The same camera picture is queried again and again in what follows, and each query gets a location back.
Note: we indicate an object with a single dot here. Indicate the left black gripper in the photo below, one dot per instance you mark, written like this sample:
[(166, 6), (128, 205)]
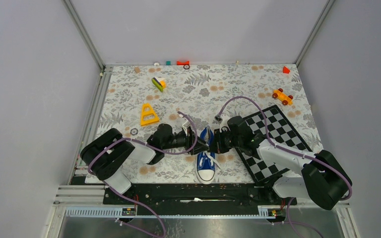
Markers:
[(189, 139)]

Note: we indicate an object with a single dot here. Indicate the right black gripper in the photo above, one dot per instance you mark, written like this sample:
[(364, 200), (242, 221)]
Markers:
[(219, 147)]

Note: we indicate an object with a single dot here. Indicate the white shoelace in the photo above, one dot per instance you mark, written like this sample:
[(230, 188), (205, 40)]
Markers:
[(206, 161)]

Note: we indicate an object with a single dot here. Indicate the blue canvas sneaker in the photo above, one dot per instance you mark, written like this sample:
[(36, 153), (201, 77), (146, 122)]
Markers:
[(205, 176)]

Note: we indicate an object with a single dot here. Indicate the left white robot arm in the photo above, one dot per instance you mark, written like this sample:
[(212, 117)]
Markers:
[(105, 155)]

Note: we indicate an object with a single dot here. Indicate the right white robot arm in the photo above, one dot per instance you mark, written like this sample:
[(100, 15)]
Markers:
[(320, 177)]

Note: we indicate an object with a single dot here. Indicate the black white chessboard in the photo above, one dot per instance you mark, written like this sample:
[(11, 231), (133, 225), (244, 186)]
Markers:
[(282, 150)]

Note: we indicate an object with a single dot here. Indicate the yellow plastic triangle toy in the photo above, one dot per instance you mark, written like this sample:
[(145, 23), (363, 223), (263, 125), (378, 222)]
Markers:
[(148, 115)]

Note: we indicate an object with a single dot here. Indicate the stacked toy bricks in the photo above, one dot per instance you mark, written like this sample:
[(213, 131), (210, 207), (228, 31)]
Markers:
[(159, 83)]

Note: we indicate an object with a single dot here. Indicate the floral patterned mat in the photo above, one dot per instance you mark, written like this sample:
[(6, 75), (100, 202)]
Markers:
[(201, 92)]

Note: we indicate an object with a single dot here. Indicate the orange toy car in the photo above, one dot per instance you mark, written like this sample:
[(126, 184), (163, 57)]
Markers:
[(281, 96)]

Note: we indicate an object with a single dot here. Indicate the red triangular block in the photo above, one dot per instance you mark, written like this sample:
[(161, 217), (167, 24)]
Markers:
[(286, 70)]

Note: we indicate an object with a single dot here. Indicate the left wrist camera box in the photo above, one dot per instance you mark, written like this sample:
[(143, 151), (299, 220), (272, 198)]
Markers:
[(186, 126)]

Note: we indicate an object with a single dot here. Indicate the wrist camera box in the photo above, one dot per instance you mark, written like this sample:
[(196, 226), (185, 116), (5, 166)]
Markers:
[(223, 122), (186, 126)]

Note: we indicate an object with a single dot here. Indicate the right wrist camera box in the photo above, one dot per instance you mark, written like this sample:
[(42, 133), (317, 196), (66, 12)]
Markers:
[(223, 122)]

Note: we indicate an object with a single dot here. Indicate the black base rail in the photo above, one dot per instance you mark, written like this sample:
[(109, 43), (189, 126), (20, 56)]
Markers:
[(193, 199)]

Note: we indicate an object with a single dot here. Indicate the red block at wall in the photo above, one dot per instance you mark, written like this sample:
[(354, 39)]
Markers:
[(183, 63)]

